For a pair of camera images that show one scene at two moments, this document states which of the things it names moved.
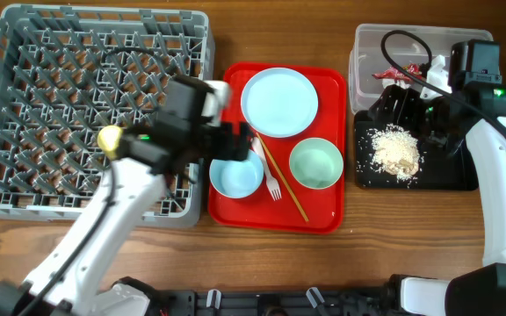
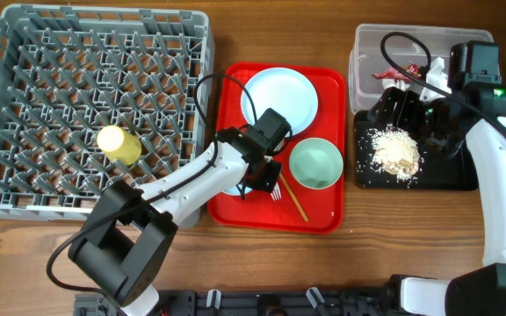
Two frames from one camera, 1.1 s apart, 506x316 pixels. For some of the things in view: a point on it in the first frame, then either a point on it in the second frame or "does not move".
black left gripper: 220,148 to 269,183
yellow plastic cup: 109,139 does not move
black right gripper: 409,99 does not move
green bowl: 316,163 does not move
